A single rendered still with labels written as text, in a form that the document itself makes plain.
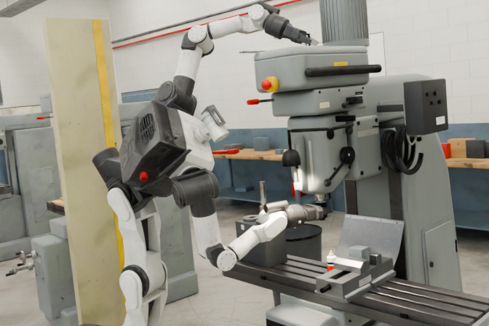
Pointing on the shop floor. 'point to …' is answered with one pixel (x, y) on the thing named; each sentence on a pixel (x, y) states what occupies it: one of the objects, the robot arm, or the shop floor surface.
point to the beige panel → (66, 46)
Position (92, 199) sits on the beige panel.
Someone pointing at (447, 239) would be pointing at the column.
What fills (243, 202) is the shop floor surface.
